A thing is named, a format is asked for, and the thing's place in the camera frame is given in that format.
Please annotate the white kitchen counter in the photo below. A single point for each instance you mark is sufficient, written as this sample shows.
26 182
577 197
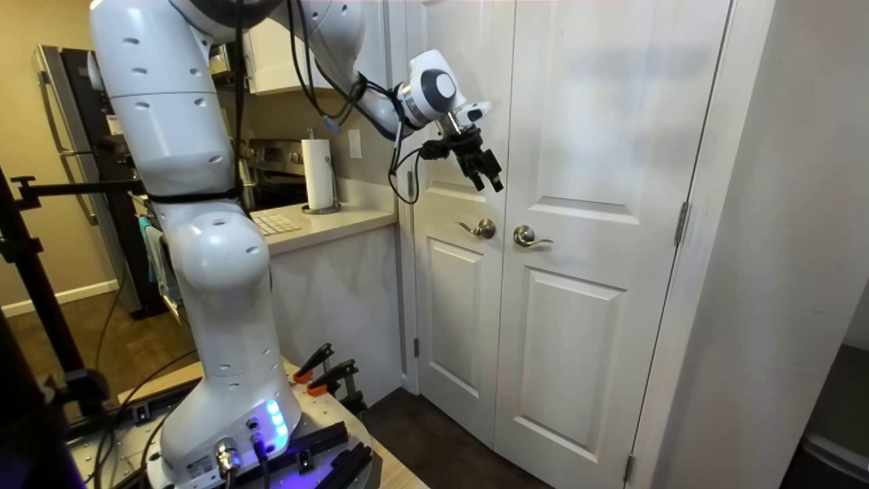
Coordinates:
342 298

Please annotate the metal door hinge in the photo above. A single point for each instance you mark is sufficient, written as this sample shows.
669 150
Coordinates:
415 345
679 222
409 182
627 468

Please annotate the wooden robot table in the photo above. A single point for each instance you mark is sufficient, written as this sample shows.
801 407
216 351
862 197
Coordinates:
396 471

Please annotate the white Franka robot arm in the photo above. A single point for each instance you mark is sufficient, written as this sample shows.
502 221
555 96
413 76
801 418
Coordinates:
217 298

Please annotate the striped dish cloth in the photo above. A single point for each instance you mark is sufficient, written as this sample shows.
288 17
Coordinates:
274 221

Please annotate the black mounting bracket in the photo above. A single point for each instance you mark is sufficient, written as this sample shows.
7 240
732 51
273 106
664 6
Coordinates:
313 444
353 466

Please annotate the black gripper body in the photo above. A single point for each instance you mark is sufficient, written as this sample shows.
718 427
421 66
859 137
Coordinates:
461 145

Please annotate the black clamp with orange tip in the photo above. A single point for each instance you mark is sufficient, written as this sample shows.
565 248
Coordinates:
313 358
331 376

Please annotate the white double cabinet doors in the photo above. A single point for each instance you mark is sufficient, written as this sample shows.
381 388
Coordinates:
694 273

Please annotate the black oven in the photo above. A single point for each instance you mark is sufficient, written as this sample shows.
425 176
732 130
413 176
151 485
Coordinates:
273 171

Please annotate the white panelled closet door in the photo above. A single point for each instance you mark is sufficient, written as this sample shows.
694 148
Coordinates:
456 316
588 342

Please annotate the white paper towel roll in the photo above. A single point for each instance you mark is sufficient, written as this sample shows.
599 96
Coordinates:
315 173

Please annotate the white wall outlet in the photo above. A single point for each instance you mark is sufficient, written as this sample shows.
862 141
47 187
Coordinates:
353 141

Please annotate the teal hanging towel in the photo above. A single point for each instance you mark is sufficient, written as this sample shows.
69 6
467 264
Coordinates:
153 254

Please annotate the black tripod stand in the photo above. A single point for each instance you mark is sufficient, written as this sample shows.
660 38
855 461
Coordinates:
41 298

